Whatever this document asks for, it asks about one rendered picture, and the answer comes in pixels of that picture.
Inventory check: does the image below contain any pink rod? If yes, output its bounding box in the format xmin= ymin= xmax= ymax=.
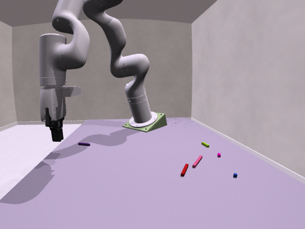
xmin=192 ymin=156 xmax=203 ymax=168

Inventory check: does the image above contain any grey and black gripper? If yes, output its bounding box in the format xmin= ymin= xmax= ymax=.
xmin=40 ymin=87 xmax=66 ymax=142

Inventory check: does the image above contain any red rod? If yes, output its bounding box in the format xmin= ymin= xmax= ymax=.
xmin=181 ymin=164 xmax=189 ymax=177

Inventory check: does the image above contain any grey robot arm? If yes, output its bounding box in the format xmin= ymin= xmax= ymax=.
xmin=39 ymin=0 xmax=158 ymax=128

